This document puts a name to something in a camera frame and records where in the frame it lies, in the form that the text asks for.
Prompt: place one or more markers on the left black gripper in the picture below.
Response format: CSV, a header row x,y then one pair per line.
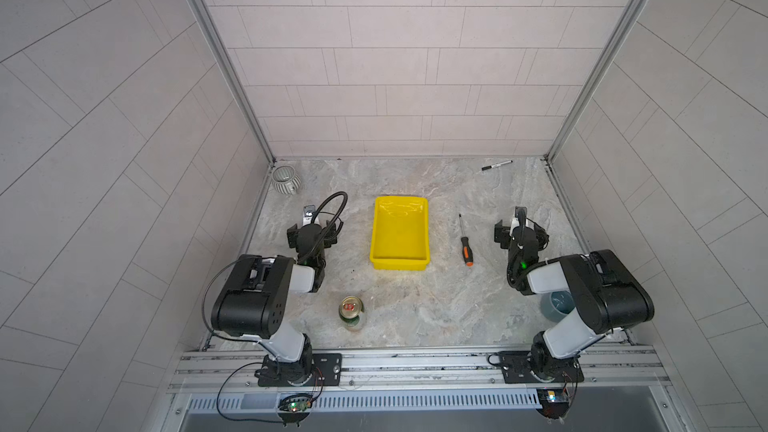
x,y
305,234

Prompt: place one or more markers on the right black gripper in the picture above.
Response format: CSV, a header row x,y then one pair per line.
x,y
519,235

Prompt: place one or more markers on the orange black screwdriver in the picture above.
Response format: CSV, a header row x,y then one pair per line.
x,y
467,253

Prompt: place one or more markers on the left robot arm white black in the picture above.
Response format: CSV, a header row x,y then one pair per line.
x,y
252,304

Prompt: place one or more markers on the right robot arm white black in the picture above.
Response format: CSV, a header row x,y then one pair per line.
x,y
606,296

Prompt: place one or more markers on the yellow plastic bin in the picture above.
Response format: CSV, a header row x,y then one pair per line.
x,y
400,234

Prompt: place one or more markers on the ribbed glass jar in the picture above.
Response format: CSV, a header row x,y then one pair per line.
x,y
286,180

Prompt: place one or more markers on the black white marker pen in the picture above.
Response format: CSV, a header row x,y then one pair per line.
x,y
496,165

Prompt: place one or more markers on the grey blue cup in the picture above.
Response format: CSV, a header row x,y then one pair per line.
x,y
556,305

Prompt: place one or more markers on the green soda can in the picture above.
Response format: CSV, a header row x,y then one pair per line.
x,y
351,312

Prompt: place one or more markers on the right controller board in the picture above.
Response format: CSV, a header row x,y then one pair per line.
x,y
555,403

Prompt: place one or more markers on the controller board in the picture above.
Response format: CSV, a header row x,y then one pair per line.
x,y
555,403
295,404

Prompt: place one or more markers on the left controller board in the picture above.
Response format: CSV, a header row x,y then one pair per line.
x,y
295,404

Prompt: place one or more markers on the left corner metal strip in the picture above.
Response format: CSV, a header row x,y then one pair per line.
x,y
213,39

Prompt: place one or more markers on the corner metal strip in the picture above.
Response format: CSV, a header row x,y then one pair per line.
x,y
618,36
213,39

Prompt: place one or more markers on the right corner metal strip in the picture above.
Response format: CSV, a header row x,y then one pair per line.
x,y
618,36

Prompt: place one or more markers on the aluminium mounting rail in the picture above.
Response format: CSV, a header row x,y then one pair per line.
x,y
421,368

